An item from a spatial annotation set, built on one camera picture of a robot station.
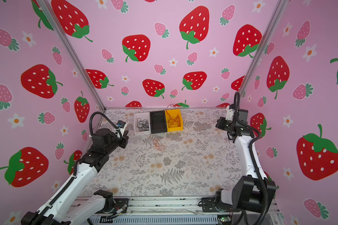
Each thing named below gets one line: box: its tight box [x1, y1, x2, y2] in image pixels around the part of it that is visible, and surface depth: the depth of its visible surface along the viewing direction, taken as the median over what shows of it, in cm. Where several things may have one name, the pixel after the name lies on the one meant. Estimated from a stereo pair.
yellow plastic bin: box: [164, 108, 184, 133], surface depth 112 cm
